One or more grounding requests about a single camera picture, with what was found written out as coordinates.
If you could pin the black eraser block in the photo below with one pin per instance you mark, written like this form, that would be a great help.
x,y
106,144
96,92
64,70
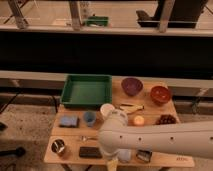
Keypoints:
x,y
90,152

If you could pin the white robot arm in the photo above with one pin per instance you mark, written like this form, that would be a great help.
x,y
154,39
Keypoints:
x,y
190,139

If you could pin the white paper cup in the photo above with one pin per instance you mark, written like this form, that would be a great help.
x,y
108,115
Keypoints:
x,y
105,109

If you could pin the purple bowl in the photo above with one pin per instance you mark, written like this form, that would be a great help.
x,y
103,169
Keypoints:
x,y
131,86

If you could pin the green plastic tray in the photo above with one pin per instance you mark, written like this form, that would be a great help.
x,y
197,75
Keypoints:
x,y
86,91

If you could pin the blue small cup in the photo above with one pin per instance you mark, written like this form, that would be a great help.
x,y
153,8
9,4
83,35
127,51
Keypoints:
x,y
90,118

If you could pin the orange fruit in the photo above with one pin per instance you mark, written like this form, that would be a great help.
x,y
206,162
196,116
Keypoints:
x,y
138,120

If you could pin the blue sponge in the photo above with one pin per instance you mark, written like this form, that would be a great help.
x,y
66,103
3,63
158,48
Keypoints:
x,y
69,121

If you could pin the red bowl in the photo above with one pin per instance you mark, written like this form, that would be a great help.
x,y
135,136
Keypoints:
x,y
160,95

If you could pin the silver metal fork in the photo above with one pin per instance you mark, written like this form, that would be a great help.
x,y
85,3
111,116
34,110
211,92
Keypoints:
x,y
86,138

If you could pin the green box on shelf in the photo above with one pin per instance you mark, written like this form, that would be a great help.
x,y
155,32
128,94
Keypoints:
x,y
97,20

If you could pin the light blue cloth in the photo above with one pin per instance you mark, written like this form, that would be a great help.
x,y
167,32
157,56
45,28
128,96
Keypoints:
x,y
124,155

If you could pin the metal tin cup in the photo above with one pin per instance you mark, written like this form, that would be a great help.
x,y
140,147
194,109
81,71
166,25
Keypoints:
x,y
58,146

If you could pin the dark object on shelf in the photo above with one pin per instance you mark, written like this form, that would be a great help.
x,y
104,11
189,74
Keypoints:
x,y
185,14

